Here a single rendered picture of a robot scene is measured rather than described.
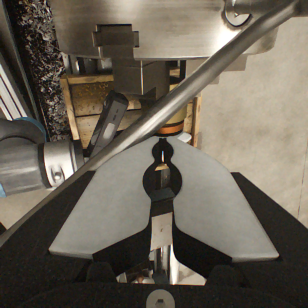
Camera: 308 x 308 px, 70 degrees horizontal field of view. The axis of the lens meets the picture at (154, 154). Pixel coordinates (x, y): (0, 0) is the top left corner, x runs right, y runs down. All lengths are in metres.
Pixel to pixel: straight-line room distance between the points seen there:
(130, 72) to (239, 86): 1.67
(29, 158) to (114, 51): 0.21
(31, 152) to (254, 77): 1.79
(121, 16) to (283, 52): 1.91
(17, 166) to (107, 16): 0.24
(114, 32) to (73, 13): 0.05
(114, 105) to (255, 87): 1.74
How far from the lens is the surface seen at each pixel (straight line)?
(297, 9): 0.20
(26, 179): 0.38
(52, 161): 0.37
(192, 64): 0.39
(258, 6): 0.23
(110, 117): 0.35
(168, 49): 0.24
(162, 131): 0.39
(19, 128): 0.47
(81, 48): 0.28
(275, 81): 2.13
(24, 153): 0.38
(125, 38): 0.25
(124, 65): 0.27
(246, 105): 2.01
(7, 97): 1.30
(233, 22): 0.26
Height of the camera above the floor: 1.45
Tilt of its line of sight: 55 degrees down
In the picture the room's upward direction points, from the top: 147 degrees clockwise
